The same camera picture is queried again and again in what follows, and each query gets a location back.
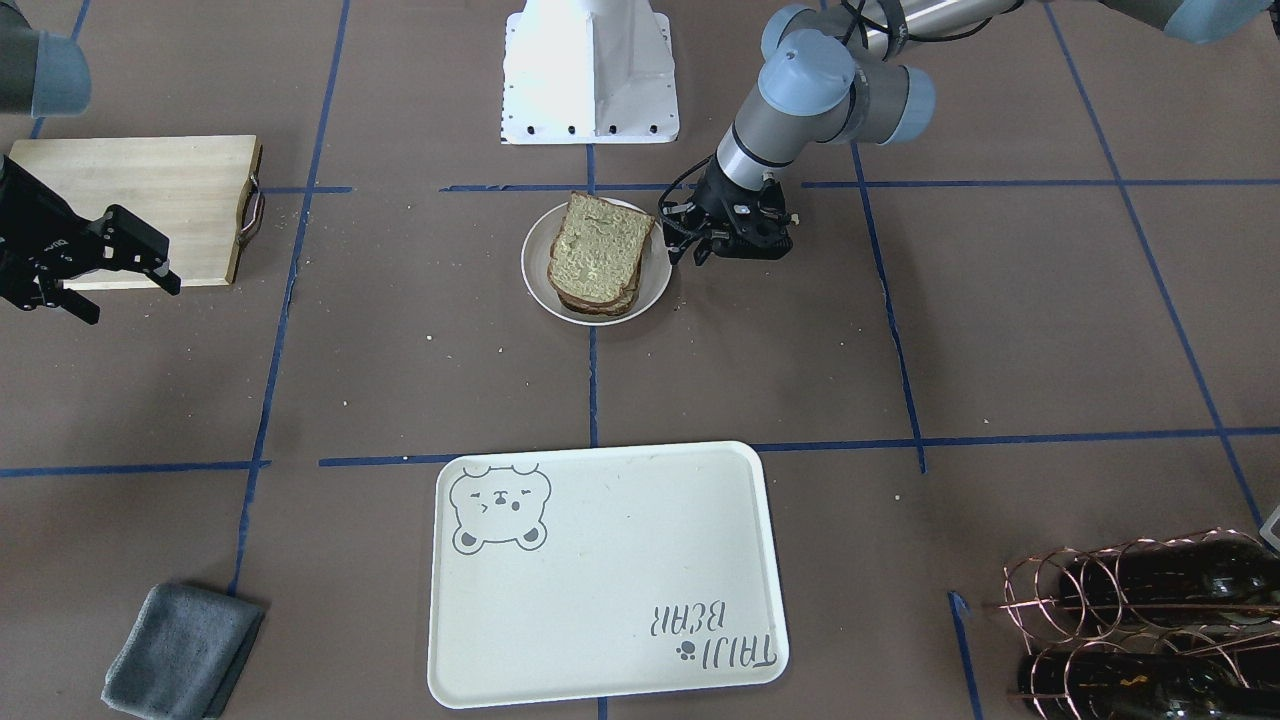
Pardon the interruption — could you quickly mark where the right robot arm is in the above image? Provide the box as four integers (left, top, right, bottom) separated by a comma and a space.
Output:
1, 1, 182, 325

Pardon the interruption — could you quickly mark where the white round plate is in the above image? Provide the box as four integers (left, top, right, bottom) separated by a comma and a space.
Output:
521, 202, 673, 327

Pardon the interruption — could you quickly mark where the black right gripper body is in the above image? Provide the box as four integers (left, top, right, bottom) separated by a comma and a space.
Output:
1, 156, 102, 311

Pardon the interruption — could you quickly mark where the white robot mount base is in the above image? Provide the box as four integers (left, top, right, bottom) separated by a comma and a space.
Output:
500, 1, 681, 145

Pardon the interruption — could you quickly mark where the grey folded cloth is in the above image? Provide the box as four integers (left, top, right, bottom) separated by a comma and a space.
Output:
101, 582, 265, 719

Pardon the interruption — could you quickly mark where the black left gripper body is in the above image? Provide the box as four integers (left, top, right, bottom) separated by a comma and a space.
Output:
690, 158, 794, 260

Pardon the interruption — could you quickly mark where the cream bear serving tray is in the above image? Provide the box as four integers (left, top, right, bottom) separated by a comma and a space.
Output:
426, 441, 790, 708

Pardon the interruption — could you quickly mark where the bread slice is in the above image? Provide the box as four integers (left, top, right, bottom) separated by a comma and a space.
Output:
548, 263, 643, 316
547, 191, 657, 302

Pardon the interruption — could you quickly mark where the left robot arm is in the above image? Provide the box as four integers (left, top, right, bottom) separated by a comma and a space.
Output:
658, 1, 1018, 264

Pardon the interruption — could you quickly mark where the dark green wine bottle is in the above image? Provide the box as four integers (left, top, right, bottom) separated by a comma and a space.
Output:
1059, 536, 1279, 629

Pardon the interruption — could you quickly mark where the copper wire bottle rack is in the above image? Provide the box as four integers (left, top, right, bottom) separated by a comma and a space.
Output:
998, 528, 1279, 719

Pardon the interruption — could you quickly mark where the wooden cutting board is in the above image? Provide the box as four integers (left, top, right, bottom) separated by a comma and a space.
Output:
9, 135, 264, 288

